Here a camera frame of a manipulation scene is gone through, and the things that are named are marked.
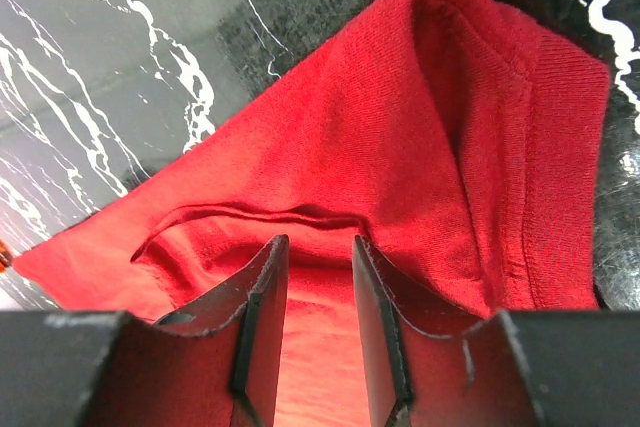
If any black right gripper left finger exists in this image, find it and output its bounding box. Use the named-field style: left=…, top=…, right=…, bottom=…
left=1, top=235, right=289, bottom=426

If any folded orange t shirt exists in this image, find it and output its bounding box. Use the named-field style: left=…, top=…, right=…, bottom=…
left=0, top=242, right=13, bottom=272

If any red t shirt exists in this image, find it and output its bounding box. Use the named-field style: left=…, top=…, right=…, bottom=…
left=14, top=0, right=610, bottom=426

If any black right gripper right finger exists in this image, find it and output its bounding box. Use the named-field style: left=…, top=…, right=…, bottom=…
left=352, top=237, right=639, bottom=426

